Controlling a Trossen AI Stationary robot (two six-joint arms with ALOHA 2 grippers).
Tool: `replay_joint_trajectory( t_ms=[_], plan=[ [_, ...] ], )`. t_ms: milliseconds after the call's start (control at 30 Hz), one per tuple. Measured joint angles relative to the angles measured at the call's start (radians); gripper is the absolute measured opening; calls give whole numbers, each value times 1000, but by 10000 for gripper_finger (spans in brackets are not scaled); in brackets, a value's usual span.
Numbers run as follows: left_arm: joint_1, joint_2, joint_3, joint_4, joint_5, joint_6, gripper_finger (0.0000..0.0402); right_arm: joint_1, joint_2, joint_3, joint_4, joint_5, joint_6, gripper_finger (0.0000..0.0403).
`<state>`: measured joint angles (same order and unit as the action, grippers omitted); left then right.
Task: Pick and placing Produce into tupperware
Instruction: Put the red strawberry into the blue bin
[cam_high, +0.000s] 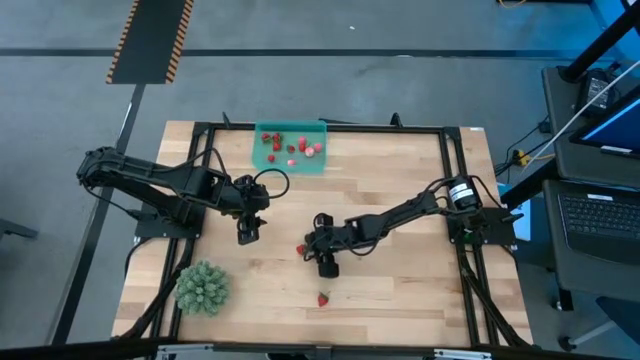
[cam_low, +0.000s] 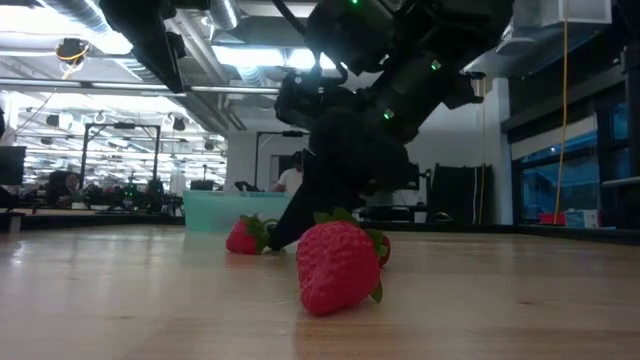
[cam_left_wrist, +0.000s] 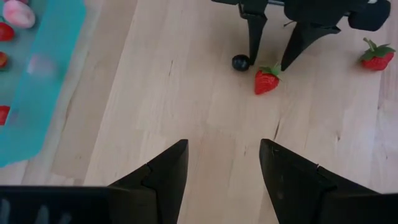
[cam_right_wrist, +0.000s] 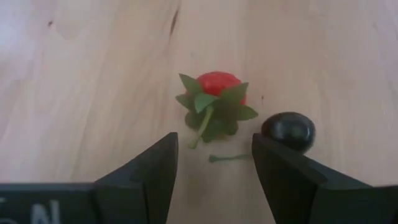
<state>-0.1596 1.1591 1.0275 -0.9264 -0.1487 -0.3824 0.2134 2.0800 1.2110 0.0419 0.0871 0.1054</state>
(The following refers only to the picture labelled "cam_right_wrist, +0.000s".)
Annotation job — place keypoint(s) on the black toy cherry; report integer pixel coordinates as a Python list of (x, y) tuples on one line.
[(289, 130)]

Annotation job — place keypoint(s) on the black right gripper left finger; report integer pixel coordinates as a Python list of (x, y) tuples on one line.
[(140, 186)]

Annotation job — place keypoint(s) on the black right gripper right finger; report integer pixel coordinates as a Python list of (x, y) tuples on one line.
[(295, 193)]

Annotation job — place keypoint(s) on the red toy strawberry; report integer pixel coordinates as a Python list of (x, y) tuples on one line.
[(214, 82)]

